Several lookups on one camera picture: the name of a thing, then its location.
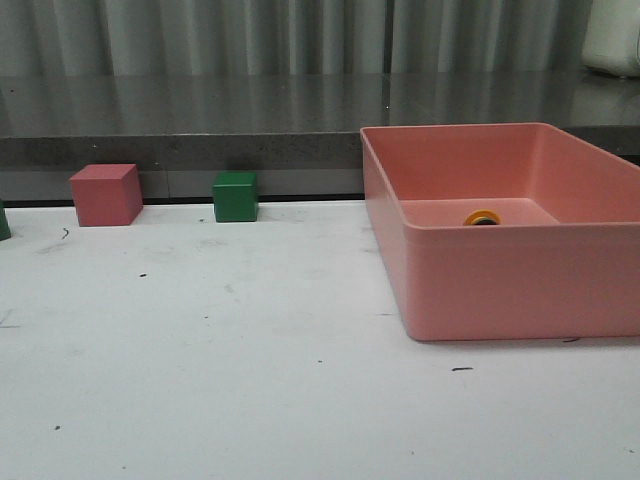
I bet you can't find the dark grey counter shelf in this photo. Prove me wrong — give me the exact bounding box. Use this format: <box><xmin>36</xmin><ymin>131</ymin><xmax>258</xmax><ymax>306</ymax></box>
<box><xmin>1</xmin><ymin>70</ymin><xmax>639</xmax><ymax>206</ymax></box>

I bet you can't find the green cube block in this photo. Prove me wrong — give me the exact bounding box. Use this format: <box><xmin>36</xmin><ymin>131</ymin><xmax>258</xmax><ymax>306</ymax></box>
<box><xmin>212</xmin><ymin>171</ymin><xmax>258</xmax><ymax>223</ymax></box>

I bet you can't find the pink cube block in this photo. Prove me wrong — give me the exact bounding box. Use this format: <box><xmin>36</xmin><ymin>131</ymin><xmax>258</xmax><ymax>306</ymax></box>
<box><xmin>69</xmin><ymin>164</ymin><xmax>143</xmax><ymax>227</ymax></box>

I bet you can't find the yellow mushroom push button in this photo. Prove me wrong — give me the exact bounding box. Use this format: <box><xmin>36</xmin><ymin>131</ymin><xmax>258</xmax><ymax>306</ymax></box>
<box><xmin>463</xmin><ymin>209</ymin><xmax>501</xmax><ymax>226</ymax></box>

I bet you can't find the pink plastic bin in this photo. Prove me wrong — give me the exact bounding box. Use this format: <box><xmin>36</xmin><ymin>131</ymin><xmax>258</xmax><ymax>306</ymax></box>
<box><xmin>361</xmin><ymin>123</ymin><xmax>639</xmax><ymax>341</ymax></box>

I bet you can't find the dark green block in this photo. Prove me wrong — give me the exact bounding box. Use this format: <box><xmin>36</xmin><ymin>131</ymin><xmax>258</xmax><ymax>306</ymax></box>
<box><xmin>0</xmin><ymin>201</ymin><xmax>12</xmax><ymax>241</ymax></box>

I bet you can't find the white appliance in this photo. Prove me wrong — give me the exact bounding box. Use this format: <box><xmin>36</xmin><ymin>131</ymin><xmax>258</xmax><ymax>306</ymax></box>
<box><xmin>581</xmin><ymin>0</ymin><xmax>639</xmax><ymax>78</ymax></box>

